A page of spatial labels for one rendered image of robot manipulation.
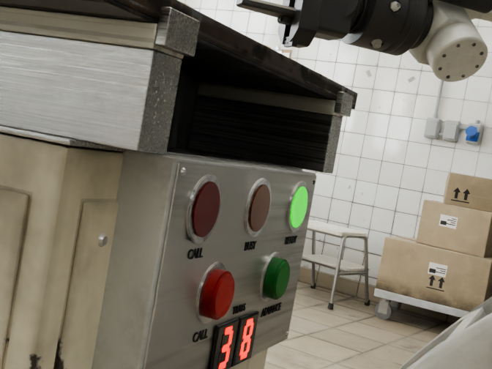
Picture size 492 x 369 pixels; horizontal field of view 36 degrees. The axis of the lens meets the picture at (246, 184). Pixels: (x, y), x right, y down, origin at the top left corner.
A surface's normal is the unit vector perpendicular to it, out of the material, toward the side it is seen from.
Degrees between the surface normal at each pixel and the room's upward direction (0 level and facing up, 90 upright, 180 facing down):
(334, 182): 90
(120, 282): 90
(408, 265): 89
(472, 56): 131
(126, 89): 90
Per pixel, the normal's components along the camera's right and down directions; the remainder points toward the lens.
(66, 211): 0.90, 0.18
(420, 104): -0.52, -0.04
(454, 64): 0.16, 0.73
